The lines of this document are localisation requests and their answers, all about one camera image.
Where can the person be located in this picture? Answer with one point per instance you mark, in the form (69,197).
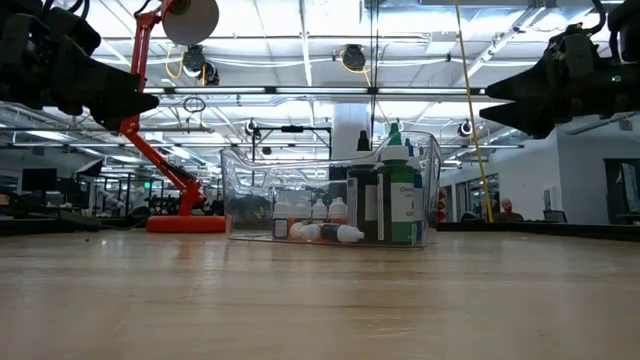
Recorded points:
(507,212)

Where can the small purple food coloring bottle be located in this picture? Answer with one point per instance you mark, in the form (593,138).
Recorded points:
(319,210)

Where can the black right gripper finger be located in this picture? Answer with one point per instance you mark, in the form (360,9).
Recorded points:
(530,120)
(525,87)

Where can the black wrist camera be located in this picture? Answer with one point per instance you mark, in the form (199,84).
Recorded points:
(572,47)
(75,32)

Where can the small dark brown coloring bottle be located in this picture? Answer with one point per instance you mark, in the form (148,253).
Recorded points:
(351,233)

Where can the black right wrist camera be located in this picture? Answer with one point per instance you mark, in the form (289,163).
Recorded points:
(572,47)

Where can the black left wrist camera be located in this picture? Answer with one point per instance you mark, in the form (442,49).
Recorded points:
(75,32)

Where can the black monitor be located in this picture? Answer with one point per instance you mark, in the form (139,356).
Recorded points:
(40,179)

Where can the red desk lamp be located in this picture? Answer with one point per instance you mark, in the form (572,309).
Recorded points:
(185,224)

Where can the large black food coloring bottle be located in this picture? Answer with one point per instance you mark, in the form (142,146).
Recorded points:
(362,200)

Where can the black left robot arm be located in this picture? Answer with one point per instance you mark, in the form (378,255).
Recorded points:
(10,6)

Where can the clear plastic bin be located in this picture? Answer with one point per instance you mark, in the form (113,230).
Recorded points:
(250,220)

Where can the red wall sign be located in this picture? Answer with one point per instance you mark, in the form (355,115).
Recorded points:
(440,206)

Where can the white building column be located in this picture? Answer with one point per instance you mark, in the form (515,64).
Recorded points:
(352,125)

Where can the large green food coloring bottle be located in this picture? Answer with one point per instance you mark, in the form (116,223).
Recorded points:
(395,200)

